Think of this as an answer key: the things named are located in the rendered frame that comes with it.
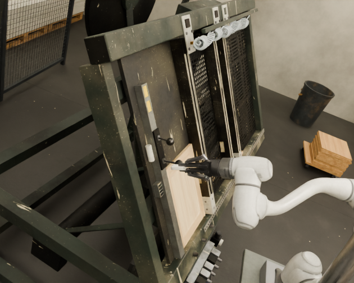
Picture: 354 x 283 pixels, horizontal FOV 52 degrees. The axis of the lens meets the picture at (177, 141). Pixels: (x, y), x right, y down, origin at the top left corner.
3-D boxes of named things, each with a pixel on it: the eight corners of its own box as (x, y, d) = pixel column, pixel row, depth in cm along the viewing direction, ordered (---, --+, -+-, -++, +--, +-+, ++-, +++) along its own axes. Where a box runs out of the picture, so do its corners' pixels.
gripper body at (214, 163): (217, 163, 150) (196, 162, 154) (220, 181, 153) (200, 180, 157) (222, 155, 156) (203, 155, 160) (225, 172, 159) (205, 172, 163)
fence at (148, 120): (174, 258, 194) (181, 259, 192) (134, 86, 161) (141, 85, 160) (178, 252, 198) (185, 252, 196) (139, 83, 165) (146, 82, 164)
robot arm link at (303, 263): (300, 270, 213) (319, 246, 201) (312, 299, 198) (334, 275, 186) (276, 267, 209) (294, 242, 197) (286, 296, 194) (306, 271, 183)
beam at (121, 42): (90, 65, 135) (111, 62, 131) (82, 37, 132) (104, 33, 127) (244, 9, 316) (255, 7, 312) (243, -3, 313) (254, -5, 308)
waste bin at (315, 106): (316, 133, 605) (336, 100, 570) (285, 121, 607) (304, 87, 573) (313, 119, 651) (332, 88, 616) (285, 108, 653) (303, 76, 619)
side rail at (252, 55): (250, 130, 350) (261, 129, 345) (235, 12, 312) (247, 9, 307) (252, 127, 357) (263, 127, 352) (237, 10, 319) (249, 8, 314)
